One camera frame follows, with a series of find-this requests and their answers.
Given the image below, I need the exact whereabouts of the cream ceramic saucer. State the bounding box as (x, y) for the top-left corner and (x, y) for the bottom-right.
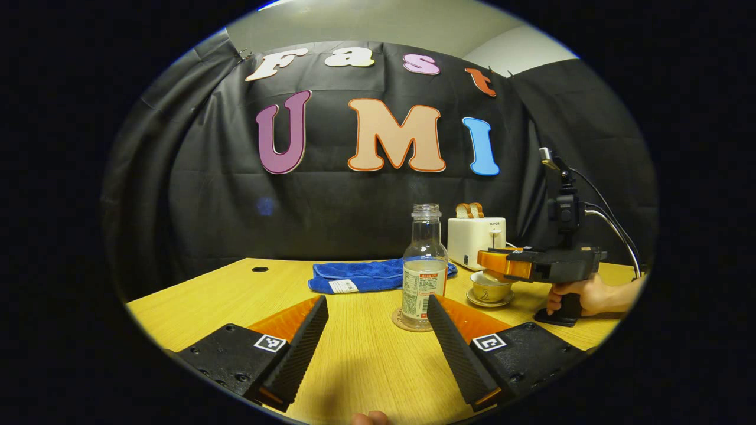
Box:
(465, 287), (515, 309)

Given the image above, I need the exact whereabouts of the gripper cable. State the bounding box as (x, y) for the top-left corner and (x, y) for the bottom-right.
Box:
(569, 168), (645, 279)

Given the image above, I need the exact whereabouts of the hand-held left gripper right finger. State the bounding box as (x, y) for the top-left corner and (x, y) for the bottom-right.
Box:
(427, 293), (589, 413)

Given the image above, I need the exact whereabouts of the clear glass water bottle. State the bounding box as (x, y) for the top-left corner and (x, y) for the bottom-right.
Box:
(401, 203), (449, 330)

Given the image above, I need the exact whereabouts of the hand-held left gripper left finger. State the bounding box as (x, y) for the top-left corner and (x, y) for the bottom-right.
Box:
(176, 295), (330, 413)

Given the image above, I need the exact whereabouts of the blue towel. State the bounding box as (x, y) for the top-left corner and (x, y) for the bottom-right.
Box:
(307, 257), (459, 295)

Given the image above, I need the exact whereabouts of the round cork coaster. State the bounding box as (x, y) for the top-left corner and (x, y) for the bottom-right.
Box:
(390, 306), (435, 333)

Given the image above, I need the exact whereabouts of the black backdrop cloth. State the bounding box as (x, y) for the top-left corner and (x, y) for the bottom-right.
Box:
(100, 30), (659, 302)

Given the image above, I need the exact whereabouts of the white toaster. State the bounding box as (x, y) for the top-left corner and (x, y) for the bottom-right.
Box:
(447, 216), (508, 273)

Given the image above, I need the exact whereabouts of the cream ceramic teacup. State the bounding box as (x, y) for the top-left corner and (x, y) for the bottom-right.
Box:
(471, 277), (513, 304)

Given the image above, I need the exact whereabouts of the cream teacup lid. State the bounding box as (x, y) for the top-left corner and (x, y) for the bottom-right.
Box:
(476, 270), (520, 285)

